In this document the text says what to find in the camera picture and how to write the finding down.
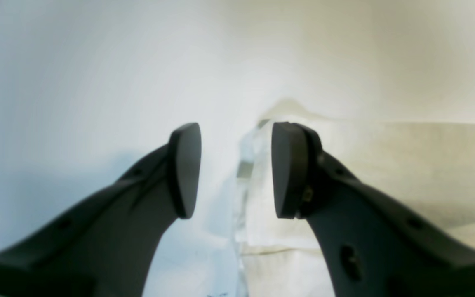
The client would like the white printed T-shirt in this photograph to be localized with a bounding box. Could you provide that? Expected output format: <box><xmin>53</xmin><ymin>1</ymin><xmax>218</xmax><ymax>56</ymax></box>
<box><xmin>233</xmin><ymin>99</ymin><xmax>475</xmax><ymax>297</ymax></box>

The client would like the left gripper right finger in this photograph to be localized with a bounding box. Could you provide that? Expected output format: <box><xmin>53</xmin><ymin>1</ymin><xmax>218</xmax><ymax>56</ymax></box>
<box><xmin>271</xmin><ymin>122</ymin><xmax>475</xmax><ymax>297</ymax></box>

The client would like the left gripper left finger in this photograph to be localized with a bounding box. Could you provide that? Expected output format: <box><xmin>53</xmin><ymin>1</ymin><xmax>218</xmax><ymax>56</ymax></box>
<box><xmin>0</xmin><ymin>123</ymin><xmax>202</xmax><ymax>297</ymax></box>

